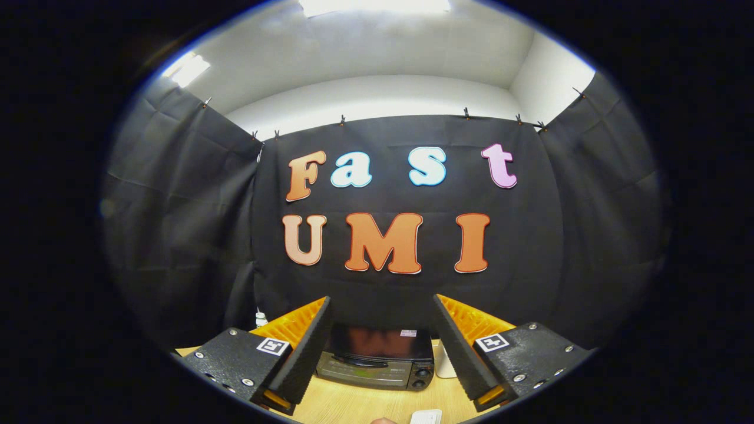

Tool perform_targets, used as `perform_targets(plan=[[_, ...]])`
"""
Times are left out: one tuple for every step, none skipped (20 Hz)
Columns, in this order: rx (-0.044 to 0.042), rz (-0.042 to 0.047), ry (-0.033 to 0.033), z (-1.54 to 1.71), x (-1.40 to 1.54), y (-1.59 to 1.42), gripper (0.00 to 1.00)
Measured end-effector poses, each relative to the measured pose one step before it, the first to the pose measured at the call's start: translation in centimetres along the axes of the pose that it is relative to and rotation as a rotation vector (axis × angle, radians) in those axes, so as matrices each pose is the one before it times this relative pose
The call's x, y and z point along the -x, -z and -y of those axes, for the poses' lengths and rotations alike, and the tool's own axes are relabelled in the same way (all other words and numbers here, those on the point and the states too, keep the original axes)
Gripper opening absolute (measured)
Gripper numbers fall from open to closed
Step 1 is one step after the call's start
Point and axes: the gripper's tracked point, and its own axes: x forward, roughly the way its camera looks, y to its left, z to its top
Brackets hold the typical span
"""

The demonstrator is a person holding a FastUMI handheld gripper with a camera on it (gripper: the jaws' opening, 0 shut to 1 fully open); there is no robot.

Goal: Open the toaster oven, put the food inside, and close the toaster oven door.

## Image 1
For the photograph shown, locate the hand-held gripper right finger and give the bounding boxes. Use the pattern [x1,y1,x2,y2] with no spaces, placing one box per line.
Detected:
[433,293,593,413]

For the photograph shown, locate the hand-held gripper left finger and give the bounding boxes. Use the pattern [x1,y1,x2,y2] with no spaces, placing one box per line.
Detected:
[180,296,332,416]

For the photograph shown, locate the white boxy appliance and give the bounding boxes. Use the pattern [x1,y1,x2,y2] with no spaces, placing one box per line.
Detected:
[434,340,459,379]

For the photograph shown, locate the black toaster oven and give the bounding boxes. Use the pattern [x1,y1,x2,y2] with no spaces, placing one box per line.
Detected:
[315,323,435,391]

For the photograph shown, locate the row of small black clips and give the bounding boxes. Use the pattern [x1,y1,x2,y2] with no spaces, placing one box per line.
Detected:
[202,87,587,142]

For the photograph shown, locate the rectangular ceiling light panel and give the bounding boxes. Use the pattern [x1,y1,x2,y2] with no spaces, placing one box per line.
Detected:
[162,52,211,88]
[297,0,451,17]

